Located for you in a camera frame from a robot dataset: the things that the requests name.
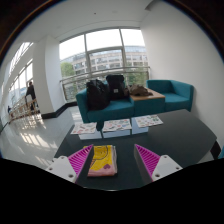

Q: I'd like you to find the colourful printed towel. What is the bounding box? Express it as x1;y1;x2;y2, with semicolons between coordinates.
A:
86;144;119;178

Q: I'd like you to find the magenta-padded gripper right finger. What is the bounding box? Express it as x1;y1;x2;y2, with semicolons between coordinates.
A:
133;143;184;185

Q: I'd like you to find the person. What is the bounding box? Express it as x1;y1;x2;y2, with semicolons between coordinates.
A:
25;80;37;111

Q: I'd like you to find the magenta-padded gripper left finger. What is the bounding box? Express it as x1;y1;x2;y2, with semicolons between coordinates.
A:
45;143;95;184

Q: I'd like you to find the brown jacket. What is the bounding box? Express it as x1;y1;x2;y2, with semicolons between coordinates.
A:
127;82;154;98

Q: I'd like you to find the wooden sofa table top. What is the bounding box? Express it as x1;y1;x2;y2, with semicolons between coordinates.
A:
129;87;166;102

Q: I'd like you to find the teal sofa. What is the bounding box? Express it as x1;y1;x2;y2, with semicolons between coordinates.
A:
75;78;195;131

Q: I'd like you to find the black backpack with grey patch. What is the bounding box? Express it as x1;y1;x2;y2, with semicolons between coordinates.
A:
105;73;127;101

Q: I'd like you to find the large black backpack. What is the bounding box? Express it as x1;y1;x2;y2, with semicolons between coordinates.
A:
85;78;111;111

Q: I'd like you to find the row of wooden chairs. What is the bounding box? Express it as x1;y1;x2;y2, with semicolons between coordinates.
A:
7;94;38;122

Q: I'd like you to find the metal window railing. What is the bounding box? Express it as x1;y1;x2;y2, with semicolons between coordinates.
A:
59;65;151;102

